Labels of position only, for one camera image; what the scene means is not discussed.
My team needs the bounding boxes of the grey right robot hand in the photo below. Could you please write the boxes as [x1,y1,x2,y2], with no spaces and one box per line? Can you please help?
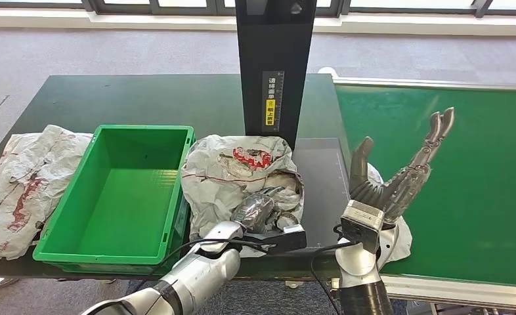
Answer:
[349,107,456,224]

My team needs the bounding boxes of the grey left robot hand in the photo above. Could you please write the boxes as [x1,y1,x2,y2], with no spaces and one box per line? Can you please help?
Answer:
[230,186,286,234]

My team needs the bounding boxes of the white parcel bag red logo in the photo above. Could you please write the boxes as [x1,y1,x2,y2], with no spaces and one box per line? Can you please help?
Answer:
[180,135,305,258]

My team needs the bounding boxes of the green conveyor belt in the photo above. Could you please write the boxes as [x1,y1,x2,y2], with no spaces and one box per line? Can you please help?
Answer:
[333,83,516,288]

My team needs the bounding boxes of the green plastic delivery box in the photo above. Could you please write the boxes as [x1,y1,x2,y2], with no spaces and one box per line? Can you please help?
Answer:
[32,125,197,276]

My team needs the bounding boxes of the black inbound scanner machine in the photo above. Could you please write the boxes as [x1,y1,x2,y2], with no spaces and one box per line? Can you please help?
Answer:
[234,0,353,261]

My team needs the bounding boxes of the white parcel bag red streaks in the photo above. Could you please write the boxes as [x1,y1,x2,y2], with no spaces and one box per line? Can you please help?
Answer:
[0,125,94,263]

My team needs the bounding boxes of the ruler label with yellow sticker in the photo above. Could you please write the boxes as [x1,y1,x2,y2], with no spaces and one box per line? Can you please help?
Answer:
[262,70,285,133]

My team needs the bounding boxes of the dark green table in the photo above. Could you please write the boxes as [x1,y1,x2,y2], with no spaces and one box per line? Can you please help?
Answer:
[0,73,381,282]

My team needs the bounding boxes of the white window sill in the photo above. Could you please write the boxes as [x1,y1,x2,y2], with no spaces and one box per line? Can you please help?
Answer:
[0,6,516,38]

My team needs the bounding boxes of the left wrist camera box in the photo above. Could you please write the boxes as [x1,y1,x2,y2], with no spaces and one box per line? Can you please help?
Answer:
[240,224,307,256]

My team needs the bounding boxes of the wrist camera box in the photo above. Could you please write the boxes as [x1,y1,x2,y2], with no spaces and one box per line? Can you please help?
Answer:
[240,224,307,256]
[339,199,386,254]

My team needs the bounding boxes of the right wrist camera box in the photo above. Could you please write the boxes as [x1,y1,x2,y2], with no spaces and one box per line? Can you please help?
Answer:
[339,199,386,254]

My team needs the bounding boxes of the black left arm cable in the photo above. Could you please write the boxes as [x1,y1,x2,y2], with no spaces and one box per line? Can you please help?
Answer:
[131,236,280,294]

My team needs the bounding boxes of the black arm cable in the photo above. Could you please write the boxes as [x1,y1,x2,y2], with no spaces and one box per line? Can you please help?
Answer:
[310,224,359,315]
[131,236,280,294]

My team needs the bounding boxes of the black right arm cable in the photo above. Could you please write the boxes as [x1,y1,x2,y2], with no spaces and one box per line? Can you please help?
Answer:
[310,224,359,315]

